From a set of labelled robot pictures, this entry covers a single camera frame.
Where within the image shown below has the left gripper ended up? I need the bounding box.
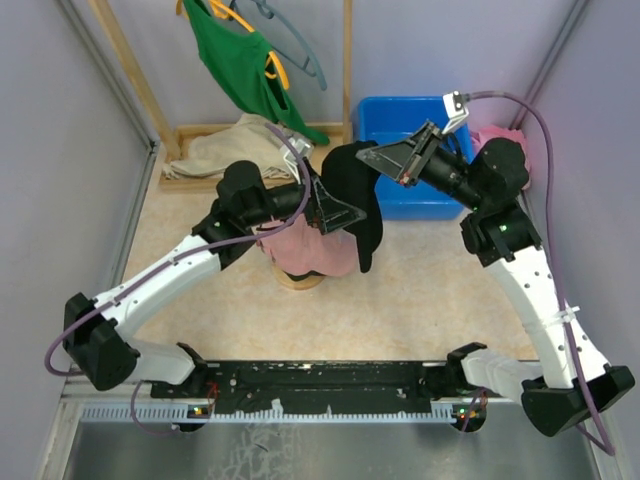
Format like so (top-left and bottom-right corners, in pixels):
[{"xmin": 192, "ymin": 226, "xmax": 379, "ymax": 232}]
[{"xmin": 244, "ymin": 157, "xmax": 367, "ymax": 235}]

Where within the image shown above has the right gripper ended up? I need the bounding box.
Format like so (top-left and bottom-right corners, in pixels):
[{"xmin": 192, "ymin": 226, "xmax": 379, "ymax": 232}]
[{"xmin": 356, "ymin": 121, "xmax": 486, "ymax": 212}]

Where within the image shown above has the blue plastic bin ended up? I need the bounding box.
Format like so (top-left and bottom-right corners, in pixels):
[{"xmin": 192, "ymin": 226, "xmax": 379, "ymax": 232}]
[{"xmin": 357, "ymin": 96, "xmax": 482, "ymax": 221}]

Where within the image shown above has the black cap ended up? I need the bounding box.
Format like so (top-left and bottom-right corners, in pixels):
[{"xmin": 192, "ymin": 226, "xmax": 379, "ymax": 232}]
[{"xmin": 320, "ymin": 141, "xmax": 383, "ymax": 273}]

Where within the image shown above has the pink cap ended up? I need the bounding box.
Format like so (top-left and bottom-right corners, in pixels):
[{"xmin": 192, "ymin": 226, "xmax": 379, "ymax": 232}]
[{"xmin": 258, "ymin": 215, "xmax": 359, "ymax": 277}]

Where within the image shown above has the wooden hat stand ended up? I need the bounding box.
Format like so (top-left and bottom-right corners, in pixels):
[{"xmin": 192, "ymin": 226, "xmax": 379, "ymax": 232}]
[{"xmin": 271, "ymin": 265, "xmax": 325, "ymax": 291}]

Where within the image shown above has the dark green cap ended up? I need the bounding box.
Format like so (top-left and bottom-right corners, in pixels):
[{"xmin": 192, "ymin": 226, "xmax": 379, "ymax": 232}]
[{"xmin": 284, "ymin": 270, "xmax": 325, "ymax": 283}]

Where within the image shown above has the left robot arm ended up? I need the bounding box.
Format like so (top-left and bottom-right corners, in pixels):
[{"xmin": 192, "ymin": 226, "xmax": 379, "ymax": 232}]
[{"xmin": 63, "ymin": 160, "xmax": 366, "ymax": 397}]

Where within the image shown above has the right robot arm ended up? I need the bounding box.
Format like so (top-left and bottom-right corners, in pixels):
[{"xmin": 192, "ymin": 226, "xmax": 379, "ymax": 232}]
[{"xmin": 356, "ymin": 122, "xmax": 635, "ymax": 437}]

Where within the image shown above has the pink cloth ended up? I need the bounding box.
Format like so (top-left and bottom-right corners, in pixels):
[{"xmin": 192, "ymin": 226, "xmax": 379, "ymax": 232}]
[{"xmin": 471, "ymin": 125, "xmax": 531, "ymax": 174}]

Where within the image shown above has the beige cloth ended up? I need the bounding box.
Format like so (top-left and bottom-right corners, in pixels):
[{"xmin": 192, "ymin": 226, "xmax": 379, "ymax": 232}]
[{"xmin": 162, "ymin": 113, "xmax": 292, "ymax": 180}]

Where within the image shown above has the yellow hanger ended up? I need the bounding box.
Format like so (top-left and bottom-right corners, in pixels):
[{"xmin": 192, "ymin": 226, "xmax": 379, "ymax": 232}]
[{"xmin": 175, "ymin": 1, "xmax": 290, "ymax": 99}]

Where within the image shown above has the green tank top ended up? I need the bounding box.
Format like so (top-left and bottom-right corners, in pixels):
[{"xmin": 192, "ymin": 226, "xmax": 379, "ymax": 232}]
[{"xmin": 182, "ymin": 1, "xmax": 329, "ymax": 145}]

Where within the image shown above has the wooden clothes rack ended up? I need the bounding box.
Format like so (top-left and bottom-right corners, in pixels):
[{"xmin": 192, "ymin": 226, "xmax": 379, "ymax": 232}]
[{"xmin": 87, "ymin": 1, "xmax": 353, "ymax": 193}]

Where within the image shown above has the grey-blue hanger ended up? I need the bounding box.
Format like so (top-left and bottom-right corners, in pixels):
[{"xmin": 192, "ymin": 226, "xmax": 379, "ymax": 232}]
[{"xmin": 228, "ymin": 1, "xmax": 328, "ymax": 92}]

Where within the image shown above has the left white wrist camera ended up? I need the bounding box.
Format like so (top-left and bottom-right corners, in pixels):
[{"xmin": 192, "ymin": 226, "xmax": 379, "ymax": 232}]
[{"xmin": 280, "ymin": 135, "xmax": 314, "ymax": 183}]

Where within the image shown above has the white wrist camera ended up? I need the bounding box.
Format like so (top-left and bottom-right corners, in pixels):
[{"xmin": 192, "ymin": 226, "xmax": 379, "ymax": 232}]
[
  {"xmin": 441, "ymin": 91, "xmax": 470, "ymax": 136},
  {"xmin": 280, "ymin": 135, "xmax": 314, "ymax": 183}
]

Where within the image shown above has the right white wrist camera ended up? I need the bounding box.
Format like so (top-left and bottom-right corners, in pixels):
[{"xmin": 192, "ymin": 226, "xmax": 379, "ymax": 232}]
[{"xmin": 441, "ymin": 91, "xmax": 470, "ymax": 136}]

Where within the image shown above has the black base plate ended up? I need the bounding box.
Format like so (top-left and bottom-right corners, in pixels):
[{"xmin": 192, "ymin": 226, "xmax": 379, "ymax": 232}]
[{"xmin": 151, "ymin": 360, "xmax": 478, "ymax": 415}]

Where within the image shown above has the aluminium frame rail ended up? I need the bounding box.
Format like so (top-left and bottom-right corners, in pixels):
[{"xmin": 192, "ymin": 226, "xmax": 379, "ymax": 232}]
[{"xmin": 59, "ymin": 361, "xmax": 531, "ymax": 426}]

